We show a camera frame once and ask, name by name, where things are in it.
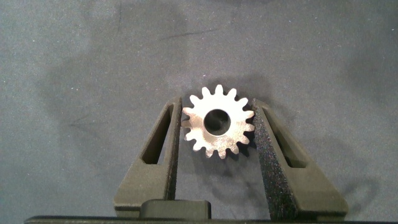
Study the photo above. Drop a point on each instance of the small steel planetary gear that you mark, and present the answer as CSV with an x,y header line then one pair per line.
x,y
234,137

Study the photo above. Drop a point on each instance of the dark grey work mat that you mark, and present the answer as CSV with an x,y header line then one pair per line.
x,y
93,62

